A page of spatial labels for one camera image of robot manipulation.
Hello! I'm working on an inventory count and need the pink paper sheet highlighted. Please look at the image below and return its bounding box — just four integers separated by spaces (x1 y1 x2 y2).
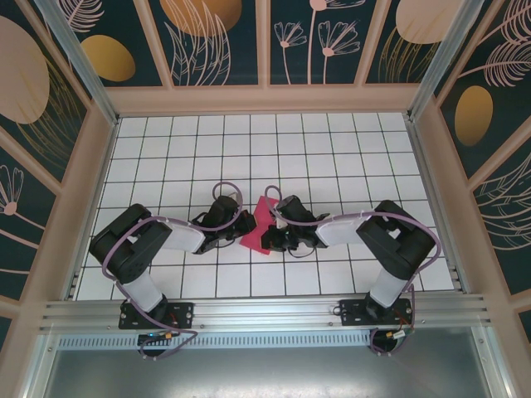
238 194 284 257

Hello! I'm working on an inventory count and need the grey sheet metal panel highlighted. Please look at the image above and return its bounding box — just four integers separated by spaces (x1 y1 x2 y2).
24 327 507 398

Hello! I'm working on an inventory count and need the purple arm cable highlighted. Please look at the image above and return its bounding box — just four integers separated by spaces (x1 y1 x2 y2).
101 181 244 362
264 185 441 358

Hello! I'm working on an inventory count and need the aluminium mounting rail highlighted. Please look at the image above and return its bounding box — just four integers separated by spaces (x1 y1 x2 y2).
39 294 493 332

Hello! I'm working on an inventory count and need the slotted metal cable tray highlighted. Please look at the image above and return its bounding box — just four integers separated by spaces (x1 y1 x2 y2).
57 334 374 350

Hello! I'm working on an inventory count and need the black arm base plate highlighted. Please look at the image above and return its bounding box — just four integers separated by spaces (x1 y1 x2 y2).
119 302 195 331
339 298 416 327

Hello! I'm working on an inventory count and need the aluminium side rail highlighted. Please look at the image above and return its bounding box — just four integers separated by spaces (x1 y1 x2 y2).
402 114 472 296

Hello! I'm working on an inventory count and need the aluminium frame post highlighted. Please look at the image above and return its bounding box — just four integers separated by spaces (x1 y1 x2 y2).
32 0 121 128
406 0 482 124

